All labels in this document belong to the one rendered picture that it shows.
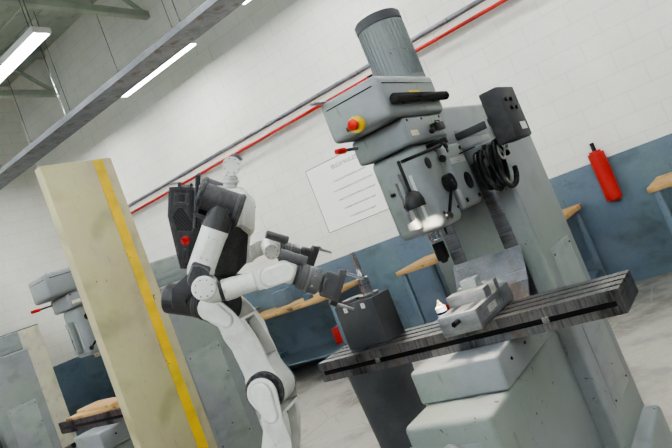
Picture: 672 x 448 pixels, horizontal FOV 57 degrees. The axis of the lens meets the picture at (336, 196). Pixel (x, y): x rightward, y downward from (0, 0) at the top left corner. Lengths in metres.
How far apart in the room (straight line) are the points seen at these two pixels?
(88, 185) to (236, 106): 5.15
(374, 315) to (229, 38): 6.42
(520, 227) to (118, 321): 2.01
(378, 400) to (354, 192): 3.74
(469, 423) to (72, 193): 2.29
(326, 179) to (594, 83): 3.27
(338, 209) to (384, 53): 5.20
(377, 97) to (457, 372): 0.97
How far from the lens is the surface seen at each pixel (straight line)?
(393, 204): 2.29
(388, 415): 4.22
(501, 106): 2.40
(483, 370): 2.14
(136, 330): 3.40
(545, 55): 6.49
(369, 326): 2.56
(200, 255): 2.01
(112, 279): 3.39
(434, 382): 2.24
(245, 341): 2.24
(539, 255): 2.62
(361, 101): 2.16
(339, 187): 7.56
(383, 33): 2.57
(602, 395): 2.77
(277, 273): 1.99
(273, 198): 8.20
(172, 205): 2.17
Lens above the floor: 1.41
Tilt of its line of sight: 4 degrees up
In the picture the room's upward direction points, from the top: 22 degrees counter-clockwise
